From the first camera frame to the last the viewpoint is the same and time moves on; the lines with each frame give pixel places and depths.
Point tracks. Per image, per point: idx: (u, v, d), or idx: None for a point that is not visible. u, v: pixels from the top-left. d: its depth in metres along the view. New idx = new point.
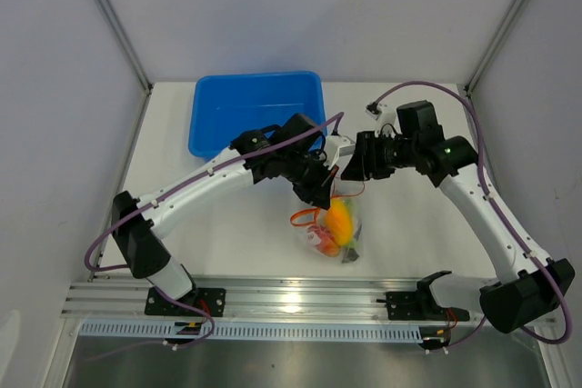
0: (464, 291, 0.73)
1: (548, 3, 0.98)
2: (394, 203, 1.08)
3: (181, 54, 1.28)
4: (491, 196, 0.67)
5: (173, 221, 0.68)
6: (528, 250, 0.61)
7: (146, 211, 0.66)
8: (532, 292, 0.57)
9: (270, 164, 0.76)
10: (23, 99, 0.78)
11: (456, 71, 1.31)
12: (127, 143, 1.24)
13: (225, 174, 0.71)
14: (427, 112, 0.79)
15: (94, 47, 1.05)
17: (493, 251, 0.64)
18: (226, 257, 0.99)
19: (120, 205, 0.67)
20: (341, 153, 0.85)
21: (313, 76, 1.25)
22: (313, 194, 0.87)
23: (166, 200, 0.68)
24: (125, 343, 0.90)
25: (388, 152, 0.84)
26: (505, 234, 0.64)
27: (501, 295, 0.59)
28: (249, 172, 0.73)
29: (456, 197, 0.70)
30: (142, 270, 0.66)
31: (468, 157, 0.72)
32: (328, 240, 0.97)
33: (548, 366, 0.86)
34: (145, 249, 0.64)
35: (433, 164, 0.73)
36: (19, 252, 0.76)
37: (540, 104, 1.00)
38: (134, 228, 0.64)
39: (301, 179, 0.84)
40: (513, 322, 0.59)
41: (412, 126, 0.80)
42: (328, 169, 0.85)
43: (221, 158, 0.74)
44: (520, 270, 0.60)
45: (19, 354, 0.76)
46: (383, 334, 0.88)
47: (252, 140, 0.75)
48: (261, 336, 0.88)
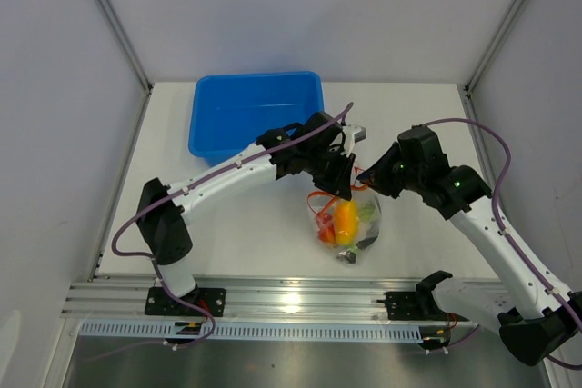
0: (475, 310, 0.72)
1: (549, 3, 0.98)
2: (396, 203, 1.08)
3: (181, 54, 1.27)
4: (507, 231, 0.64)
5: (201, 209, 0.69)
6: (550, 287, 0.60)
7: (177, 197, 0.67)
8: (558, 330, 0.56)
9: (294, 160, 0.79)
10: (25, 98, 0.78)
11: (457, 70, 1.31)
12: (127, 143, 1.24)
13: (253, 167, 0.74)
14: (431, 144, 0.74)
15: (94, 46, 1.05)
17: (513, 288, 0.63)
18: (226, 256, 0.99)
19: (151, 192, 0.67)
20: (355, 139, 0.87)
21: (313, 76, 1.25)
22: (336, 184, 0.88)
23: (196, 188, 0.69)
24: (125, 342, 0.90)
25: (397, 163, 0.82)
26: (523, 271, 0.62)
27: (523, 331, 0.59)
28: (274, 167, 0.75)
29: (472, 233, 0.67)
30: (165, 257, 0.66)
31: (477, 190, 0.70)
32: (322, 228, 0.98)
33: (548, 367, 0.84)
34: (173, 236, 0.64)
35: (443, 198, 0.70)
36: (20, 253, 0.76)
37: (541, 104, 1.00)
38: (163, 214, 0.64)
39: (321, 173, 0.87)
40: (539, 357, 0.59)
41: (416, 155, 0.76)
42: (346, 157, 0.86)
43: (247, 152, 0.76)
44: (544, 308, 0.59)
45: (20, 355, 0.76)
46: (385, 334, 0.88)
47: (277, 137, 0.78)
48: (261, 336, 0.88)
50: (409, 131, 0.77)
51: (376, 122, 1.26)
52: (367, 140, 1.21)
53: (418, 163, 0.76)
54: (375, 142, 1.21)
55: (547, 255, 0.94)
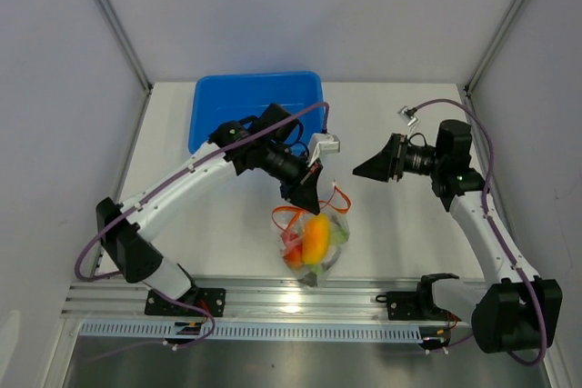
0: (456, 300, 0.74)
1: (549, 2, 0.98)
2: (397, 205, 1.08)
3: (181, 54, 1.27)
4: (490, 215, 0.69)
5: (160, 220, 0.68)
6: (516, 262, 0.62)
7: (131, 214, 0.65)
8: (514, 301, 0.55)
9: (251, 154, 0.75)
10: (25, 98, 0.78)
11: (457, 70, 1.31)
12: (127, 143, 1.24)
13: (207, 169, 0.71)
14: (466, 142, 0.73)
15: (93, 46, 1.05)
17: (486, 263, 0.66)
18: (226, 256, 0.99)
19: (104, 213, 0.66)
20: (321, 150, 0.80)
21: (313, 76, 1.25)
22: (291, 189, 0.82)
23: (150, 202, 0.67)
24: (125, 342, 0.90)
25: (416, 156, 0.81)
26: (495, 247, 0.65)
27: (485, 303, 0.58)
28: (230, 164, 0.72)
29: (461, 216, 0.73)
30: (135, 273, 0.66)
31: (477, 184, 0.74)
32: (289, 248, 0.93)
33: (548, 366, 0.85)
34: (135, 253, 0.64)
35: (445, 189, 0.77)
36: (20, 253, 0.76)
37: (541, 103, 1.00)
38: (119, 233, 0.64)
39: (279, 174, 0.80)
40: (497, 334, 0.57)
41: (445, 147, 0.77)
42: (307, 166, 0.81)
43: (201, 153, 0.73)
44: (503, 276, 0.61)
45: (21, 354, 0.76)
46: (383, 334, 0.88)
47: (231, 132, 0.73)
48: (260, 336, 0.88)
50: (454, 121, 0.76)
51: (376, 122, 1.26)
52: (367, 140, 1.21)
53: (445, 152, 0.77)
54: (375, 142, 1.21)
55: (547, 256, 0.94)
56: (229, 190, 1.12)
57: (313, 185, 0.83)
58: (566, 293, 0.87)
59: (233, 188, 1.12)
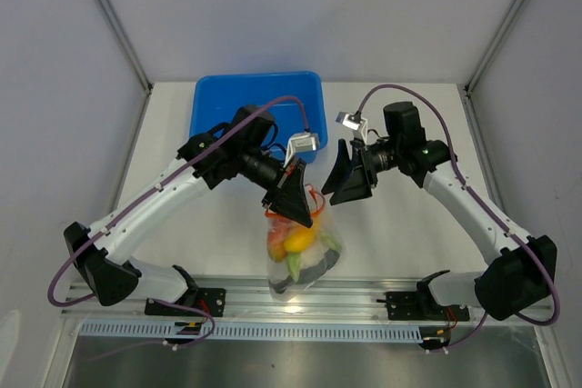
0: (459, 286, 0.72)
1: (548, 2, 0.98)
2: (391, 206, 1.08)
3: (181, 54, 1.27)
4: (468, 185, 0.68)
5: (128, 243, 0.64)
6: (507, 228, 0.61)
7: (98, 239, 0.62)
8: (518, 269, 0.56)
9: (223, 164, 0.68)
10: (25, 99, 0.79)
11: (457, 70, 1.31)
12: (127, 143, 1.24)
13: (176, 186, 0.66)
14: (414, 114, 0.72)
15: (94, 46, 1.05)
17: (478, 238, 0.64)
18: (225, 257, 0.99)
19: (71, 237, 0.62)
20: (297, 147, 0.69)
21: (313, 75, 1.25)
22: (272, 195, 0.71)
23: (118, 224, 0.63)
24: (125, 343, 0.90)
25: (379, 154, 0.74)
26: (484, 217, 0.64)
27: (489, 278, 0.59)
28: (200, 179, 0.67)
29: (439, 193, 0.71)
30: (108, 296, 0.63)
31: (444, 154, 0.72)
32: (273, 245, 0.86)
33: (548, 367, 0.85)
34: (105, 276, 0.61)
35: (414, 166, 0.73)
36: (20, 253, 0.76)
37: (541, 103, 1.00)
38: (87, 260, 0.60)
39: (259, 180, 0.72)
40: (508, 304, 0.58)
41: (396, 127, 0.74)
42: (285, 167, 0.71)
43: (168, 170, 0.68)
44: (502, 247, 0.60)
45: (20, 354, 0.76)
46: (383, 334, 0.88)
47: (198, 144, 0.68)
48: (260, 336, 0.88)
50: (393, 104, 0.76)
51: (376, 122, 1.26)
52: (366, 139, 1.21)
53: (397, 134, 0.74)
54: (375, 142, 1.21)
55: None
56: (229, 190, 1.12)
57: (296, 191, 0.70)
58: (566, 293, 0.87)
59: (233, 188, 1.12)
